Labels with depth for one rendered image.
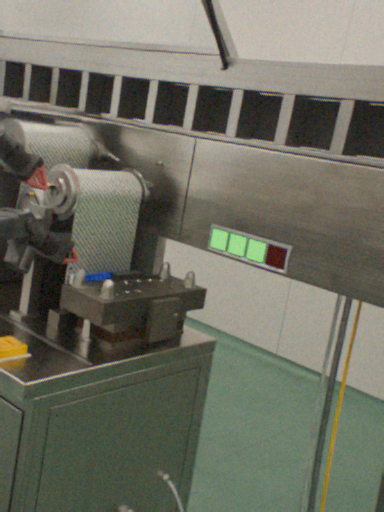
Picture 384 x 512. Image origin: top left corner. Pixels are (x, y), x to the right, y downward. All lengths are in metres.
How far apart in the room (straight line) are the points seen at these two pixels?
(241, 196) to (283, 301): 2.75
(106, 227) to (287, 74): 0.60
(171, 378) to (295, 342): 2.72
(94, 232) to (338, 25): 2.89
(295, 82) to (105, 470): 1.05
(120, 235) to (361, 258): 0.65
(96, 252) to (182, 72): 0.56
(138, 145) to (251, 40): 2.78
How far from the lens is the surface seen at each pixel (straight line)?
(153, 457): 1.89
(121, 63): 2.12
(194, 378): 1.89
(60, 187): 1.74
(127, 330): 1.72
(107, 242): 1.84
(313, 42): 4.47
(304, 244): 1.68
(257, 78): 1.79
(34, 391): 1.48
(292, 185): 1.70
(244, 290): 4.64
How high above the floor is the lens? 1.50
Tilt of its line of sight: 12 degrees down
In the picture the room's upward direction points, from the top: 9 degrees clockwise
